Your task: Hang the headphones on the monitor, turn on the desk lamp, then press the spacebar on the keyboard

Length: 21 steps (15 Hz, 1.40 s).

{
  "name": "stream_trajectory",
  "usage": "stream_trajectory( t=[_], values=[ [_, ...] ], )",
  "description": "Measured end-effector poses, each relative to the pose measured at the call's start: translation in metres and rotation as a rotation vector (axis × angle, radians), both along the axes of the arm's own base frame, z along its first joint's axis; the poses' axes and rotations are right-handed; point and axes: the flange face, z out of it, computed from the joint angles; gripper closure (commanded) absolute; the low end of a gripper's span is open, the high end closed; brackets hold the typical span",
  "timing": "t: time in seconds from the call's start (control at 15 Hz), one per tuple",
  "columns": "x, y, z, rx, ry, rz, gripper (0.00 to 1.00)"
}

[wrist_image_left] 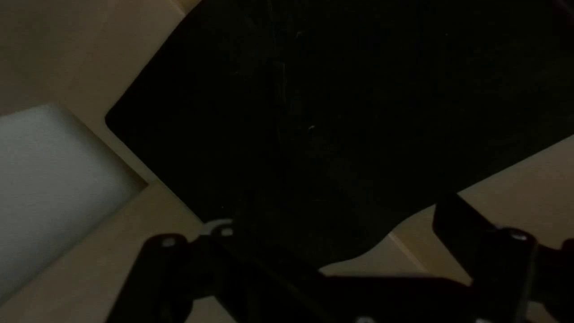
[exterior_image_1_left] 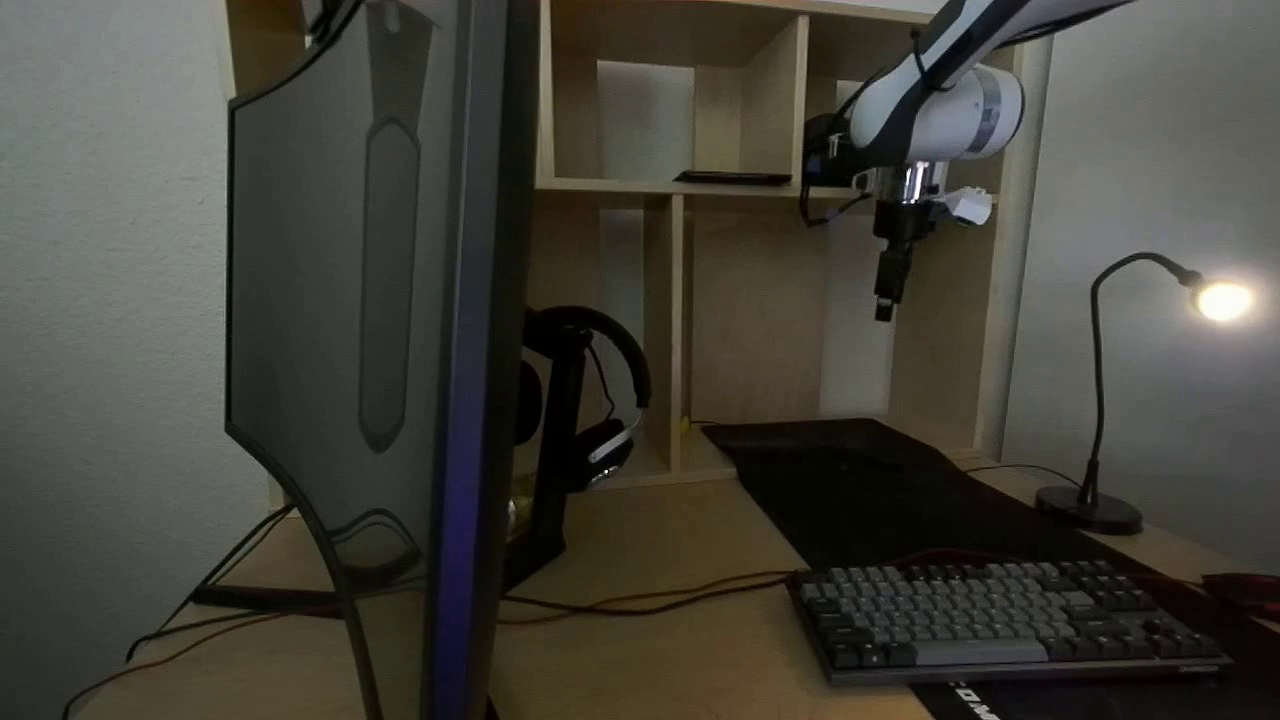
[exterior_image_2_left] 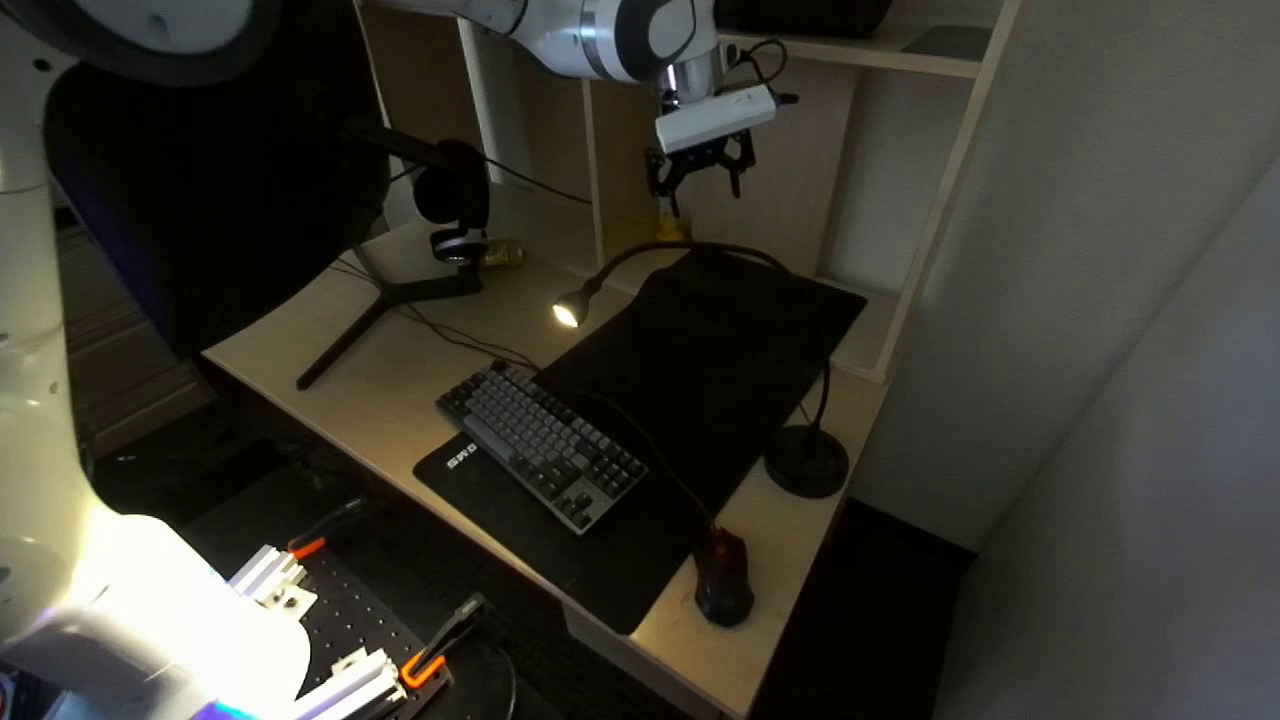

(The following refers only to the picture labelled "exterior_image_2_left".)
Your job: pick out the light wooden shelf unit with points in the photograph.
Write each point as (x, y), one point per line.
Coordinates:
(801, 175)

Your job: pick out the black desk mat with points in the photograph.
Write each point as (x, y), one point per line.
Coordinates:
(722, 345)

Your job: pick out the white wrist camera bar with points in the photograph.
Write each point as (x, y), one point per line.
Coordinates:
(717, 119)

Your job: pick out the orange black bar clamp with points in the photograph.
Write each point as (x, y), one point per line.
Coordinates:
(323, 535)
(443, 644)

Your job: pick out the black perforated breadboard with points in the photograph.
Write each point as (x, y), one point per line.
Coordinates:
(364, 600)

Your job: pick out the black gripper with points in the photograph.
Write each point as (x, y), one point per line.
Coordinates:
(707, 159)

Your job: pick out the grey mechanical keyboard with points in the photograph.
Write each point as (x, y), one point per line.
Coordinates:
(544, 444)

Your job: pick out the black zip case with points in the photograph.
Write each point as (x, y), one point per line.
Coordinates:
(801, 12)

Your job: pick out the black gooseneck desk lamp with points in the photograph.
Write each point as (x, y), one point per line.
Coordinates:
(805, 464)

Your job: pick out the black computer mouse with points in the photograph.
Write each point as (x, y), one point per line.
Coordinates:
(726, 587)

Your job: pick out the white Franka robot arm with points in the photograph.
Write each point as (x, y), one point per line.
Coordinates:
(584, 34)

